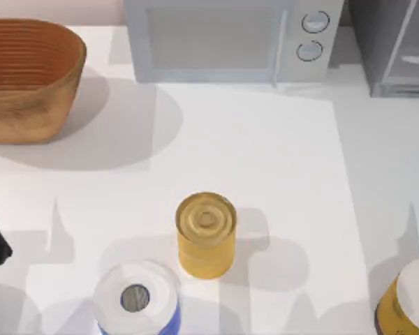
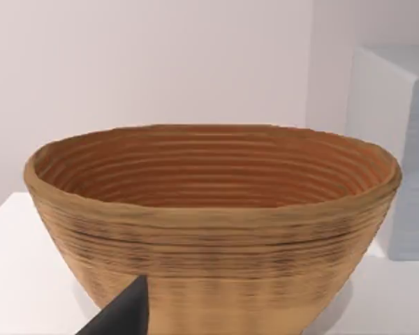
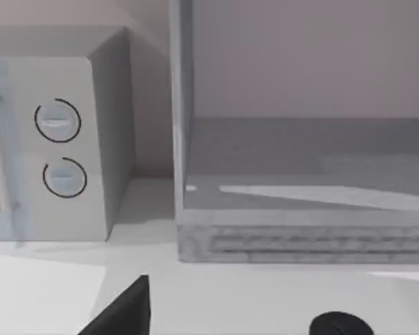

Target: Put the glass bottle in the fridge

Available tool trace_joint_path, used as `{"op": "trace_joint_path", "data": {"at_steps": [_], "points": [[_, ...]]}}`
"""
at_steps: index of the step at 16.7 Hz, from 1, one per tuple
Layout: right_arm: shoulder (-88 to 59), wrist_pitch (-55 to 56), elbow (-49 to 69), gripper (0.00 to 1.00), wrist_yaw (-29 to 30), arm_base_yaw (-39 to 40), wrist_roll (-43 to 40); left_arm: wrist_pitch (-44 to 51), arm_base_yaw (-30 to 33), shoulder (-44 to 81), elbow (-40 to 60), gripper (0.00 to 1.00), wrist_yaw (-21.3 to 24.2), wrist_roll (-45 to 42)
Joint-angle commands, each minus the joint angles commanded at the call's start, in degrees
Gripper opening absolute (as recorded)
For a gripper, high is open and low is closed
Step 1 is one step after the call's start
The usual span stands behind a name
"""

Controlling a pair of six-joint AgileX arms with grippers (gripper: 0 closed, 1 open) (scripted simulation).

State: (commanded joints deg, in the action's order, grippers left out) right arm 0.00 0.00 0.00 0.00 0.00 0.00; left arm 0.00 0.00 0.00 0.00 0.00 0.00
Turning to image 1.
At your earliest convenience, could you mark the round microwave knob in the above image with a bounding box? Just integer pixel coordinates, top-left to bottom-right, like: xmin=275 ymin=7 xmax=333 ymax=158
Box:
xmin=295 ymin=39 xmax=325 ymax=64
xmin=301 ymin=10 xmax=331 ymax=34

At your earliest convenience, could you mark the brown woven basket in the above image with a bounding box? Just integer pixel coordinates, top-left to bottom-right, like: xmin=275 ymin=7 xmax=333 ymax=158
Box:
xmin=0 ymin=17 xmax=88 ymax=144

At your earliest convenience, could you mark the pale microwave oven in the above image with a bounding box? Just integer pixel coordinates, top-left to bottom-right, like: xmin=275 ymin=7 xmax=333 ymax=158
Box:
xmin=122 ymin=0 xmax=346 ymax=88

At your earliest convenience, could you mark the microwave door handle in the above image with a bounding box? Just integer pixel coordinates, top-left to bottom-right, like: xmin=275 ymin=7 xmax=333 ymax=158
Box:
xmin=272 ymin=9 xmax=289 ymax=88

